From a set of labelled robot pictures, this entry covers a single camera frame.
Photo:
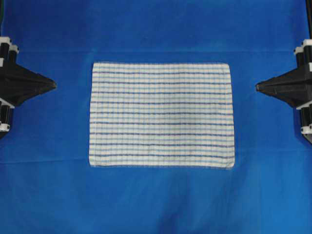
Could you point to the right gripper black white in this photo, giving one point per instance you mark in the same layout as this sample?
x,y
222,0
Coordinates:
x,y
301,100

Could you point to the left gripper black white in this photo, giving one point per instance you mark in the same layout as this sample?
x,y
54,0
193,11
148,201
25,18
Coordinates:
x,y
17,84

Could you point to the white blue striped towel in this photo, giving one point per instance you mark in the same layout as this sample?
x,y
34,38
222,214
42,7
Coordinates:
x,y
161,115

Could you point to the blue table cloth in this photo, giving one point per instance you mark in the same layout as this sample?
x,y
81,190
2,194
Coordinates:
x,y
46,183

